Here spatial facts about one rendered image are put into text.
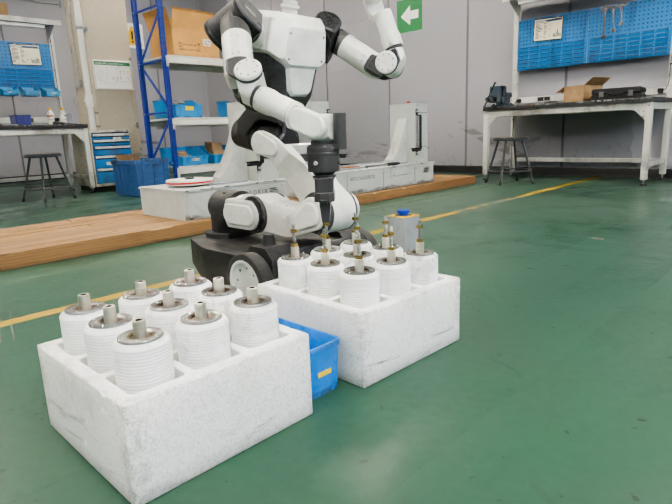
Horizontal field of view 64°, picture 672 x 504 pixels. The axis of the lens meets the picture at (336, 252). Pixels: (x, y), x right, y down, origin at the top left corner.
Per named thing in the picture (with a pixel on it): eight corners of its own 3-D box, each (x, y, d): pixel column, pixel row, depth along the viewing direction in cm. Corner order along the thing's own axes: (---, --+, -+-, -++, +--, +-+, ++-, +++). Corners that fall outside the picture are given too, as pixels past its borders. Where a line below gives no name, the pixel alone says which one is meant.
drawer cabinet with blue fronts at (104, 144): (78, 190, 651) (70, 131, 636) (116, 186, 684) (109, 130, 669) (98, 192, 611) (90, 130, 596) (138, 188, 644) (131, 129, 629)
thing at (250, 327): (226, 386, 111) (218, 303, 107) (263, 371, 118) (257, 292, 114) (254, 401, 104) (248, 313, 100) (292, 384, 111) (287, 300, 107)
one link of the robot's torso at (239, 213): (223, 229, 212) (220, 196, 209) (263, 222, 226) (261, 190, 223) (255, 235, 198) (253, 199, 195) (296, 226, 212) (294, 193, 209)
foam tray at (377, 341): (261, 346, 150) (256, 284, 146) (357, 310, 176) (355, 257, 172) (363, 389, 122) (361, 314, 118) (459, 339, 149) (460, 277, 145)
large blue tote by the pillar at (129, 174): (113, 195, 571) (109, 160, 562) (148, 191, 601) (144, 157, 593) (139, 197, 539) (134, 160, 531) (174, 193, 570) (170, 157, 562)
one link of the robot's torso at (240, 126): (227, 147, 206) (229, 100, 200) (254, 146, 215) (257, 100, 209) (274, 163, 189) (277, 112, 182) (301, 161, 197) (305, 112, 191)
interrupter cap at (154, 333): (109, 339, 91) (108, 335, 91) (151, 327, 96) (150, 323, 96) (129, 350, 86) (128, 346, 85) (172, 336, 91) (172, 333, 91)
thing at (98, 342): (87, 412, 103) (73, 323, 99) (135, 394, 109) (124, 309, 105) (108, 430, 96) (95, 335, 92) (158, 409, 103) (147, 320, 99)
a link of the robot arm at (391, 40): (390, 11, 184) (407, 65, 185) (396, 18, 194) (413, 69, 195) (362, 24, 188) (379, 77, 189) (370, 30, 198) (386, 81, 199)
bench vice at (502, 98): (500, 108, 575) (500, 84, 570) (515, 107, 563) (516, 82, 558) (480, 108, 546) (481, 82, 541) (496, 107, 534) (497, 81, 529)
